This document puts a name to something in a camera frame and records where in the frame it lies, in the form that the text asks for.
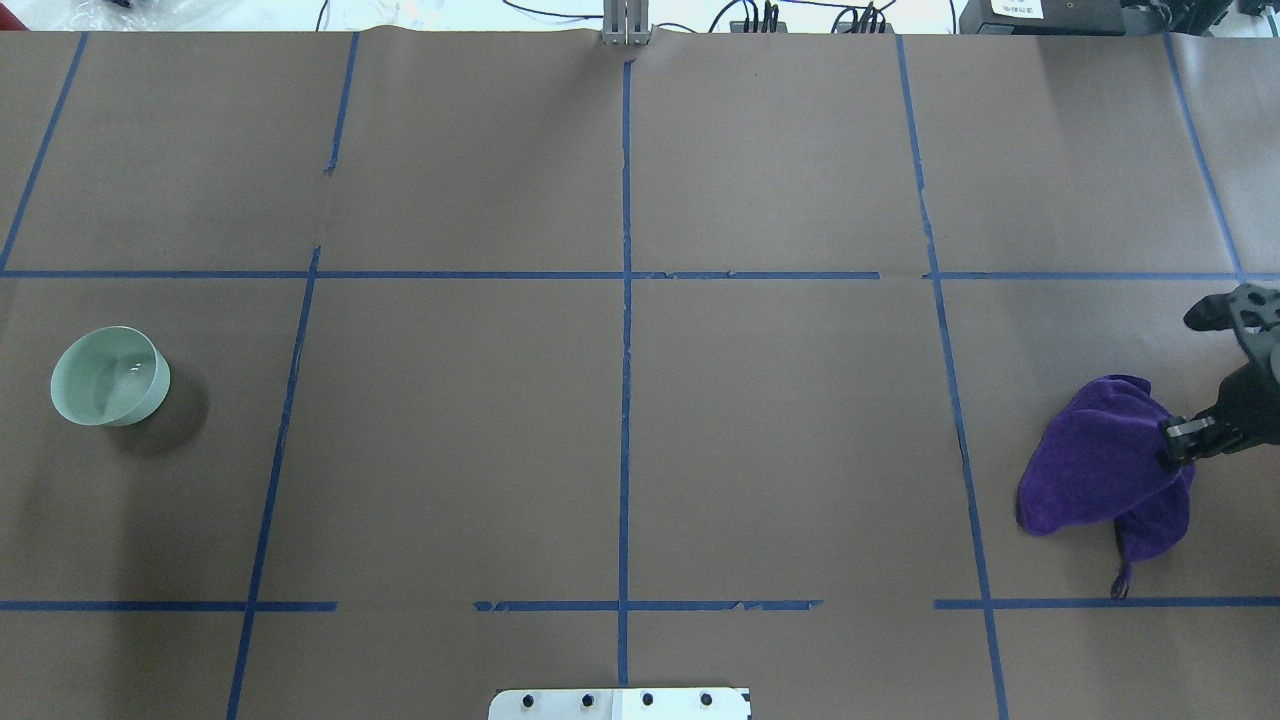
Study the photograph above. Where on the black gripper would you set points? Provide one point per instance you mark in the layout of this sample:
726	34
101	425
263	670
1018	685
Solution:
1250	400

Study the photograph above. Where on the purple cloth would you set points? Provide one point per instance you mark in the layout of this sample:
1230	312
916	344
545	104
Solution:
1099	459

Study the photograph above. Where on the pale green bowl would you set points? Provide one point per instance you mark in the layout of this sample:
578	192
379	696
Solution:
112	377

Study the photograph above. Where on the black labelled device box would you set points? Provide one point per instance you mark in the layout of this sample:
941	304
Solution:
1073	18

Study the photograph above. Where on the black usb hub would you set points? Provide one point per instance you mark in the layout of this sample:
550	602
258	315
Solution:
758	18

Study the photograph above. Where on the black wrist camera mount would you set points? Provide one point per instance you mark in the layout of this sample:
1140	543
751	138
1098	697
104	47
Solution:
1250	312

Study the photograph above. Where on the aluminium frame post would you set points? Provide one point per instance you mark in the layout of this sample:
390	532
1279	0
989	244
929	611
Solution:
626	23

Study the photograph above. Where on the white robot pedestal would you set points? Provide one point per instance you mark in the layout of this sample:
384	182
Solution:
622	703

